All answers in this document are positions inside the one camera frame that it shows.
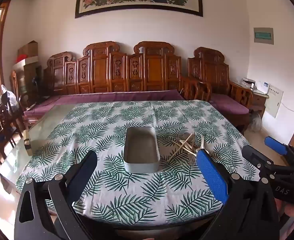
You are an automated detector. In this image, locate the white cardboard box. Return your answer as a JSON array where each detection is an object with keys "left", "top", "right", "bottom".
[{"left": 13, "top": 56, "right": 39, "bottom": 73}]

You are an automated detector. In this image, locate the white handled utensil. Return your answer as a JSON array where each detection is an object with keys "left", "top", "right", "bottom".
[{"left": 198, "top": 134, "right": 206, "bottom": 154}]

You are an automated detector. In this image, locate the wooden door frame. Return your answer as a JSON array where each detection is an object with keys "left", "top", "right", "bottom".
[{"left": 0, "top": 0, "right": 12, "bottom": 88}]

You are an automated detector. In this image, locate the long carved wooden sofa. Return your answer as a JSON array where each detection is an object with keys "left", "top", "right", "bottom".
[{"left": 43, "top": 41, "right": 188, "bottom": 102}]

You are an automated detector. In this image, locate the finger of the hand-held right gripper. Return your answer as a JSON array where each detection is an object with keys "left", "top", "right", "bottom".
[
  {"left": 241, "top": 144, "right": 275, "bottom": 179},
  {"left": 264, "top": 136, "right": 294, "bottom": 167}
]

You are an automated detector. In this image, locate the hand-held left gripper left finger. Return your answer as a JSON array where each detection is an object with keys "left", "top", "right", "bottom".
[{"left": 14, "top": 150, "right": 98, "bottom": 240}]

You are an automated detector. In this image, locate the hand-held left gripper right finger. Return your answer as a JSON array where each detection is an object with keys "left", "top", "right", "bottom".
[{"left": 196, "top": 148, "right": 280, "bottom": 240}]

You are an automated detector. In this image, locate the black standing fan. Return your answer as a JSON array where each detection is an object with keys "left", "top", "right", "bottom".
[{"left": 32, "top": 77, "right": 45, "bottom": 105}]

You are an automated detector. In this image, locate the green leaf print tablecloth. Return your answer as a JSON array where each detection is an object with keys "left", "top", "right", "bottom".
[{"left": 15, "top": 100, "right": 261, "bottom": 227}]

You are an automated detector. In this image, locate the long purple sofa cushion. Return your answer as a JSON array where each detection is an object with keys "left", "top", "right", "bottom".
[{"left": 24, "top": 89, "right": 185, "bottom": 117}]

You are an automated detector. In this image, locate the metal fork with white handle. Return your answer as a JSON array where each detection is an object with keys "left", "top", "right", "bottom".
[{"left": 185, "top": 154, "right": 198, "bottom": 167}]

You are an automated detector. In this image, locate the pile of chopsticks and spoons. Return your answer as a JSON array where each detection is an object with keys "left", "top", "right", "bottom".
[{"left": 170, "top": 134, "right": 195, "bottom": 164}]

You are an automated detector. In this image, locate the wooden side table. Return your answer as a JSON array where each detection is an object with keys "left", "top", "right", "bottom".
[{"left": 233, "top": 80, "right": 269, "bottom": 111}]

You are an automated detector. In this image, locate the white flat device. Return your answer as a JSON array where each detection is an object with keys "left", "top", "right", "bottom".
[{"left": 239, "top": 78, "right": 256, "bottom": 88}]

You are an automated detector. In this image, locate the grey wall panel green label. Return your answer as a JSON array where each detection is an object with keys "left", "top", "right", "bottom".
[{"left": 253, "top": 27, "right": 274, "bottom": 45}]

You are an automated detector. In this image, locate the brown cardboard box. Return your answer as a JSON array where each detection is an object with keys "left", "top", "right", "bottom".
[{"left": 17, "top": 41, "right": 39, "bottom": 60}]

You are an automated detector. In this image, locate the clear plastic bag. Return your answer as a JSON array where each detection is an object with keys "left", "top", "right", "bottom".
[{"left": 249, "top": 111, "right": 262, "bottom": 132}]

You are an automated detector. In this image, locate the white box with blue print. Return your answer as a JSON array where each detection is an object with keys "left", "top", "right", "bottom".
[{"left": 255, "top": 81, "right": 271, "bottom": 95}]

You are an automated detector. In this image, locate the purple armchair cushion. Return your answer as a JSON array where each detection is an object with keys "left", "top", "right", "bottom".
[{"left": 210, "top": 100, "right": 249, "bottom": 116}]

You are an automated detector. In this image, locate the rectangular metal container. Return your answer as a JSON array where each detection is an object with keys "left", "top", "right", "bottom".
[{"left": 123, "top": 127, "right": 160, "bottom": 173}]

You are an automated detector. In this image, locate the translucent plastic bag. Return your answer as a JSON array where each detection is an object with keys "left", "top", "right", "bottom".
[{"left": 0, "top": 84, "right": 18, "bottom": 106}]

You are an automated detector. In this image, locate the white electrical panel door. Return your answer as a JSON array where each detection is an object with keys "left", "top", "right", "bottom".
[{"left": 264, "top": 85, "right": 284, "bottom": 118}]

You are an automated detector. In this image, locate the carved wooden armchair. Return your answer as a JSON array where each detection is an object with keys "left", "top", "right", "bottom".
[{"left": 179, "top": 47, "right": 253, "bottom": 131}]

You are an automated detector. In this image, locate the dark wooden chair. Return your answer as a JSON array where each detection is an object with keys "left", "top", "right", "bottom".
[{"left": 0, "top": 99, "right": 23, "bottom": 178}]

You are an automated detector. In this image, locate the dark cabinet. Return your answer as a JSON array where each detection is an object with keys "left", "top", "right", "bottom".
[{"left": 23, "top": 63, "right": 43, "bottom": 102}]

